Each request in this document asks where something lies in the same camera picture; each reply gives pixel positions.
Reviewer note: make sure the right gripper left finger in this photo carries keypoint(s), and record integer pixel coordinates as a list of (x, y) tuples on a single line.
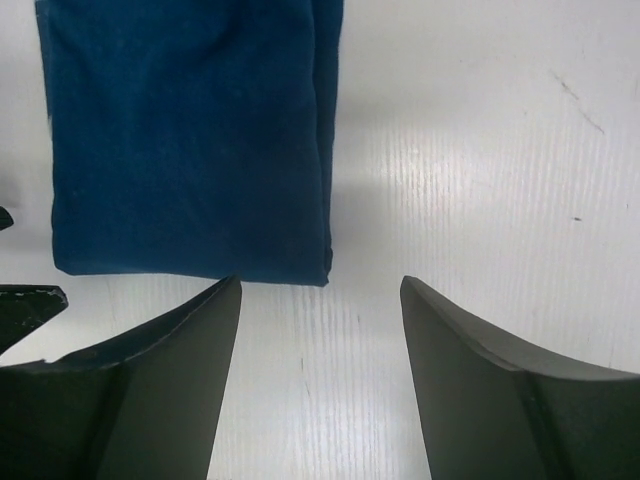
[(144, 404)]

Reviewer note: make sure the navy blue t-shirt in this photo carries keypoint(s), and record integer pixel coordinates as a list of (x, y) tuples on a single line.
[(192, 137)]

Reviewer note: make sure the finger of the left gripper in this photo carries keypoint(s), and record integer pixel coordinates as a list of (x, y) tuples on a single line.
[(6, 220), (25, 308)]

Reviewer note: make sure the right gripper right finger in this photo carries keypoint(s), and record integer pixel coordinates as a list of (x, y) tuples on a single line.
[(494, 406)]

